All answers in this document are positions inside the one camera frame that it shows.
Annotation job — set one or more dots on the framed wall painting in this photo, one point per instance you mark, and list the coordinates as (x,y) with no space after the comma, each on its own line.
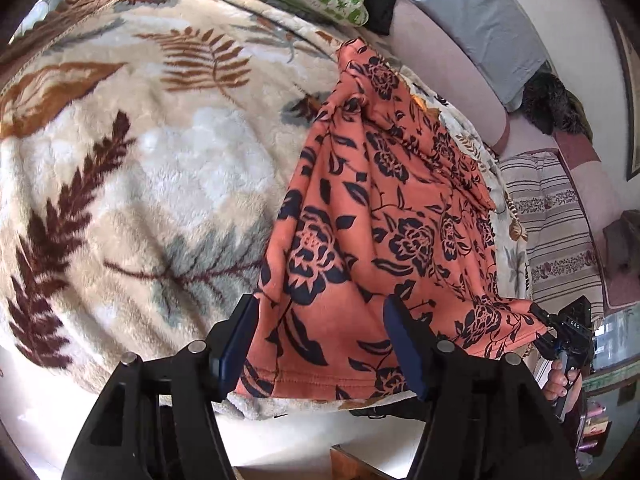
(631,110)

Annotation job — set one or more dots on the grey pillow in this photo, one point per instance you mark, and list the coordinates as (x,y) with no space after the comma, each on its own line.
(480,25)

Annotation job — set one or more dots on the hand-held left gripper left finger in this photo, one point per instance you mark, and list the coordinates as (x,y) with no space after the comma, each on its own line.
(235,355)

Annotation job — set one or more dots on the leaf print fleece blanket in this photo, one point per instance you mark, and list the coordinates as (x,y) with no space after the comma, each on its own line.
(150,170)

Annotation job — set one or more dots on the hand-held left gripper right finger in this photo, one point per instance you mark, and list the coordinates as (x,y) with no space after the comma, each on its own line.
(405,350)

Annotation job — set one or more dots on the wooden furniture corner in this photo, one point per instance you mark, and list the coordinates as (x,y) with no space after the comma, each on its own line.
(360,465)

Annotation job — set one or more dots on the dark fur garment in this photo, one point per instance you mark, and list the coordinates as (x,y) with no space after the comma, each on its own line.
(550,102)

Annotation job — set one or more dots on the pink sofa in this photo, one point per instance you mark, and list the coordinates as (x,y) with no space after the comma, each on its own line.
(440,60)

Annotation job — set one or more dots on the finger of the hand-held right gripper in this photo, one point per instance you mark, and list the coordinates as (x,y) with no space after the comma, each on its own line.
(542,315)

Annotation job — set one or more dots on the orange floral shirt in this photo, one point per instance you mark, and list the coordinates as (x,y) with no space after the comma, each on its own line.
(400,240)

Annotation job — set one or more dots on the glass top table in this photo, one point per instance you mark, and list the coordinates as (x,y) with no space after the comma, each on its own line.
(617,340)

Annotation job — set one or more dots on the person's right hand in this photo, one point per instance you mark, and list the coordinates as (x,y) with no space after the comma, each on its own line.
(557,385)

